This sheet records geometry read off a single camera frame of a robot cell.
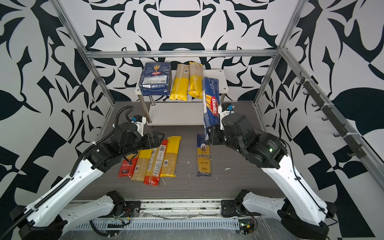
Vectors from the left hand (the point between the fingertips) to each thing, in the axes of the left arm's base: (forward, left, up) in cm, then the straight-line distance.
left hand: (158, 133), depth 69 cm
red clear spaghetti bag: (-10, +6, -25) cm, 27 cm away
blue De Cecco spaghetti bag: (0, -22, -25) cm, 34 cm away
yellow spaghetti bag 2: (+25, -10, +8) cm, 28 cm away
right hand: (-5, -22, +9) cm, 25 cm away
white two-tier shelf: (+15, -12, +1) cm, 19 cm away
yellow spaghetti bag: (-5, +13, -24) cm, 28 cm away
